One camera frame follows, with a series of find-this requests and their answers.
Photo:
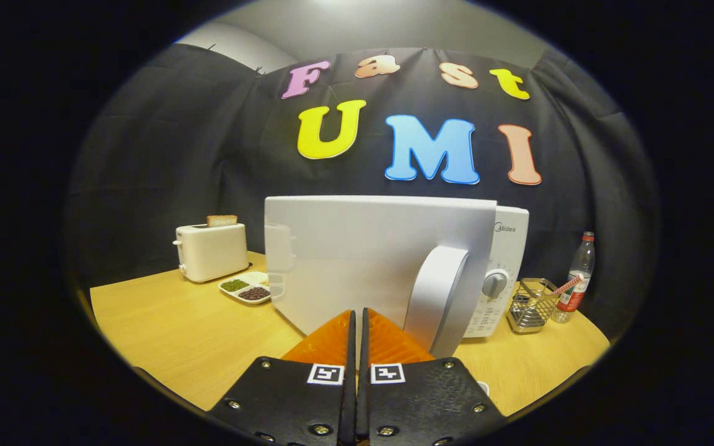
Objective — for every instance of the small white rectangular tray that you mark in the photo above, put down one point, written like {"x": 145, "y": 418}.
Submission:
{"x": 484, "y": 388}

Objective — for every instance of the toasted bread slice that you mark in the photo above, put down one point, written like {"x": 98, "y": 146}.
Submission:
{"x": 222, "y": 220}

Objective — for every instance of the white toaster oven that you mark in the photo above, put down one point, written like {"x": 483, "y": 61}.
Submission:
{"x": 363, "y": 248}

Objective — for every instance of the white bread toaster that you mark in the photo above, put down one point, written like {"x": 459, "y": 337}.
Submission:
{"x": 211, "y": 254}

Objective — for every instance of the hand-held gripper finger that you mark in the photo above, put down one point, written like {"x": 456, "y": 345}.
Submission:
{"x": 363, "y": 402}
{"x": 349, "y": 402}

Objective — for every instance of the white divided dish with beans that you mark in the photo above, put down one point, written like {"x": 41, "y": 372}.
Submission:
{"x": 245, "y": 288}

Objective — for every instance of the clear plastic bottle red label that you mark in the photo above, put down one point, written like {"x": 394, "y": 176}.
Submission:
{"x": 583, "y": 260}

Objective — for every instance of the red checked straw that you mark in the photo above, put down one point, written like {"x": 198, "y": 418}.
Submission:
{"x": 568, "y": 285}

